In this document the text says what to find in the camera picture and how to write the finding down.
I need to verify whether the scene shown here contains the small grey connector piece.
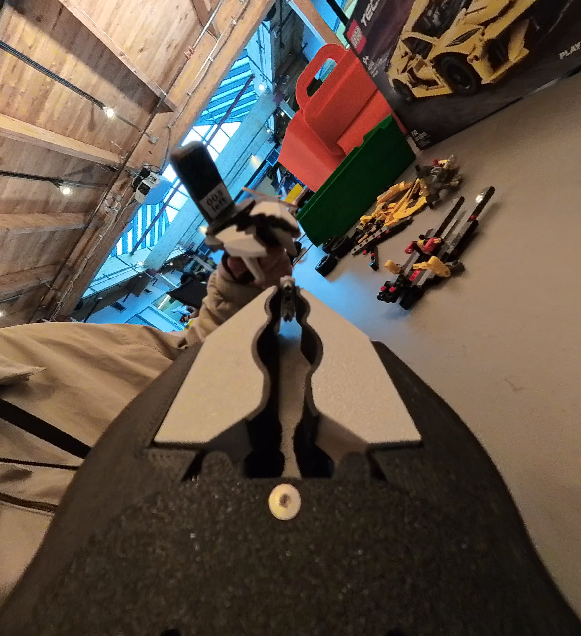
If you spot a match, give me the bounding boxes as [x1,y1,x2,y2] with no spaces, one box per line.
[280,276,297,321]

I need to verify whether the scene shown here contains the black office chair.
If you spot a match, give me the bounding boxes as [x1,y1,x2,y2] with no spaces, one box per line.
[167,277,208,310]

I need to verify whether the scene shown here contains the white ceiling camera unit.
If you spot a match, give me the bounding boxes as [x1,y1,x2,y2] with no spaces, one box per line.
[132,166,168,204]

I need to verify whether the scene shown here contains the black grey brick chassis assembly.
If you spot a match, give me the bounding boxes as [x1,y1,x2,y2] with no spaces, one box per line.
[377,186,496,311]

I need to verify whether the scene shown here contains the green plastic storage box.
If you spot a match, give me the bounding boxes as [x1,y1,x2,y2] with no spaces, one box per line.
[296,114,416,247]

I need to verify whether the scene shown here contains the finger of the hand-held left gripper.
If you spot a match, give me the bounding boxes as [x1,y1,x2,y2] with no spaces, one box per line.
[248,199,302,251]
[205,221,271,261]

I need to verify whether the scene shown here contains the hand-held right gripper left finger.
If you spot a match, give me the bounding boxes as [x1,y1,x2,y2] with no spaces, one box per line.
[153,286,284,478]

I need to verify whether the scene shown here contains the dark toy car set box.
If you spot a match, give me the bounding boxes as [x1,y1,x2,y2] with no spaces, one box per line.
[342,0,581,151]

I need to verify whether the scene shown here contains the red plastic storage box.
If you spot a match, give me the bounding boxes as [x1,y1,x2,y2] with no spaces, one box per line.
[278,44,395,193]

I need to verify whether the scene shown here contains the person's left forearm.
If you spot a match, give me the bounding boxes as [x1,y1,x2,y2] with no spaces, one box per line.
[181,268,273,353]

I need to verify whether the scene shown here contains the yellow brick panel assembly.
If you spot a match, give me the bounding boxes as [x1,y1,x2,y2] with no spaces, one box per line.
[352,178,432,256]

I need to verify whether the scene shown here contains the person's left hand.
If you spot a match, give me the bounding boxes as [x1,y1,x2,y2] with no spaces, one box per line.
[218,243,295,299]

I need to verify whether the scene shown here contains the grey yellow brick chunk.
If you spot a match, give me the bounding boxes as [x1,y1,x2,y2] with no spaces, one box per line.
[414,154,464,202]

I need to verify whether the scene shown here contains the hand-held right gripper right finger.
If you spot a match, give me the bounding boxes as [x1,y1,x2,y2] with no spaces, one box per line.
[290,286,423,477]

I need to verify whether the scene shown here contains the black strap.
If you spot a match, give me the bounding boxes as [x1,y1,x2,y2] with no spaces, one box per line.
[0,387,92,460]

